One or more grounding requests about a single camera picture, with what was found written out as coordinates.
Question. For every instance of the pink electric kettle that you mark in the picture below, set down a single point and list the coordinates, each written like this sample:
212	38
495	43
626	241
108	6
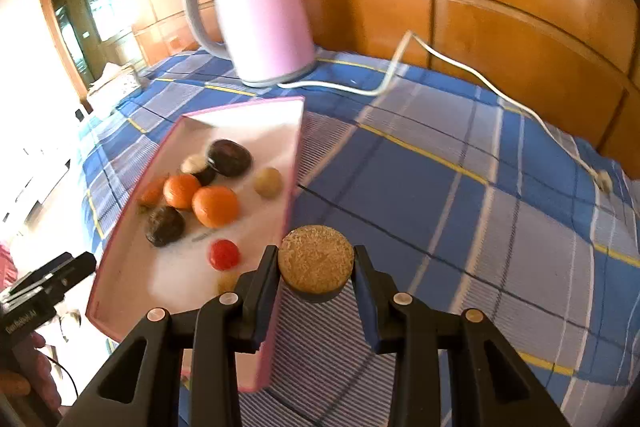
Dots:
260	17

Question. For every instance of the pink cardboard box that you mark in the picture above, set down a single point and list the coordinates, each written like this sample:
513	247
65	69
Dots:
165	277

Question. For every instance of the large orange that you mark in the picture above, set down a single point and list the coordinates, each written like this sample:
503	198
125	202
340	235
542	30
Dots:
215	206

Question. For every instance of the round brown cookie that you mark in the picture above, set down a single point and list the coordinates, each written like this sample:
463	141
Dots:
196	167

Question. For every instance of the dark avocado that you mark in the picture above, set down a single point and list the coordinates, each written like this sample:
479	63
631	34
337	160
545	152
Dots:
228	157

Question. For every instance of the red tomato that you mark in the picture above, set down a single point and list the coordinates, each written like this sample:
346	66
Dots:
223	253

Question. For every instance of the wooden framed glass door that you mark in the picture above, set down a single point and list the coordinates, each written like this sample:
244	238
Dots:
80	22

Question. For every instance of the blue plaid bedsheet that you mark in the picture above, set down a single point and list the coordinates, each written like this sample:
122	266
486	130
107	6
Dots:
450	207

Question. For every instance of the small orange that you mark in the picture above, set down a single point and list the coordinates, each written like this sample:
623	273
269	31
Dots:
181	192

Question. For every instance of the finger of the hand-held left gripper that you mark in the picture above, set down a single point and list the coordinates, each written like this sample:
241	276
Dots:
42	269
77	269

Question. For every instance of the brown kiwi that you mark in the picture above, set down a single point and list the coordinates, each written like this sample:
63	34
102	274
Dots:
227	281

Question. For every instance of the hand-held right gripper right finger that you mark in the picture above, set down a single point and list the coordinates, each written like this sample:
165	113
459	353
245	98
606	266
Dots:
364	307

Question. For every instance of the small dark brown fruit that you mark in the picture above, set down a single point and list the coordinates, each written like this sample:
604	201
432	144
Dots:
164	226

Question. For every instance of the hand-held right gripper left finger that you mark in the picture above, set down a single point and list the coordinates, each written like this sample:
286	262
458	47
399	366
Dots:
267	302

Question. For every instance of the beige potato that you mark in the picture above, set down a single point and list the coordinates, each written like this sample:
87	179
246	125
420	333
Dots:
267	182

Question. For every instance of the orange carrot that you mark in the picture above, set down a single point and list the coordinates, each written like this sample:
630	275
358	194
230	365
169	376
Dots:
152	192

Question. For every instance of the person's left hand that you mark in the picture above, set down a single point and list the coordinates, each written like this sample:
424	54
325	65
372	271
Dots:
42	372

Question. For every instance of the dark eggplant half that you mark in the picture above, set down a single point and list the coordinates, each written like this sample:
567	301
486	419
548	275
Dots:
315	264

